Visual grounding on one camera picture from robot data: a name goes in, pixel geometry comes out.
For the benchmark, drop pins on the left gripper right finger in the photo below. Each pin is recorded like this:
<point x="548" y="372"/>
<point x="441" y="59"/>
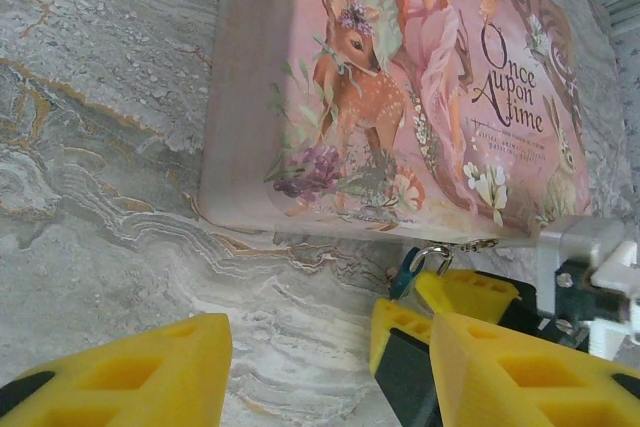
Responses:
<point x="525" y="387"/>

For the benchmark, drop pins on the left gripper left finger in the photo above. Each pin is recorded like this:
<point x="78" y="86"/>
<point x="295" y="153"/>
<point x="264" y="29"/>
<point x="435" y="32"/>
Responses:
<point x="125" y="382"/>

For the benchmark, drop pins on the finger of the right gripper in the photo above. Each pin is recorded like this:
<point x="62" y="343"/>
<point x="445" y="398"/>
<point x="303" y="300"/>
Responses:
<point x="465" y="292"/>
<point x="405" y="347"/>

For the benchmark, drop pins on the small blue padlock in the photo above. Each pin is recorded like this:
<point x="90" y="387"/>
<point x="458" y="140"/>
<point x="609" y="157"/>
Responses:
<point x="405" y="277"/>

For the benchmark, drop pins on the pink book-shaped box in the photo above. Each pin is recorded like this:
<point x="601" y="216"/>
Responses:
<point x="375" y="97"/>

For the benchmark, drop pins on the aluminium table side rail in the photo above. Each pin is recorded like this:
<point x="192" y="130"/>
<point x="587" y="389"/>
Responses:
<point x="625" y="14"/>

